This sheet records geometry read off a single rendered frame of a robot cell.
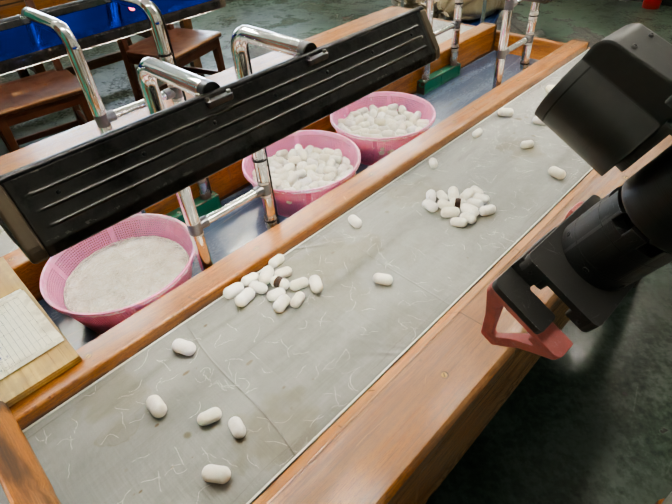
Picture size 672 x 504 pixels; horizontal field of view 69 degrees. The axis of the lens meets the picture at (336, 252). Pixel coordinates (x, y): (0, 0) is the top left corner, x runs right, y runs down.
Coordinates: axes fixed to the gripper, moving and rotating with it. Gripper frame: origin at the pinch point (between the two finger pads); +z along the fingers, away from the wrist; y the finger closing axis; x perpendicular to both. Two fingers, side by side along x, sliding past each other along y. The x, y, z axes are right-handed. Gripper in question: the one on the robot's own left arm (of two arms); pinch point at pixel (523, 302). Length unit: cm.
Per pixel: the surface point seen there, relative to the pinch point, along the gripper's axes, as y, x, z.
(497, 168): -56, -18, 38
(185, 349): 18.5, -23.7, 38.7
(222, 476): 25.1, -6.1, 29.9
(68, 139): 5, -96, 75
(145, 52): -78, -208, 166
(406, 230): -26.1, -18.7, 38.3
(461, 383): -3.9, 4.9, 23.5
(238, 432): 20.6, -9.0, 31.6
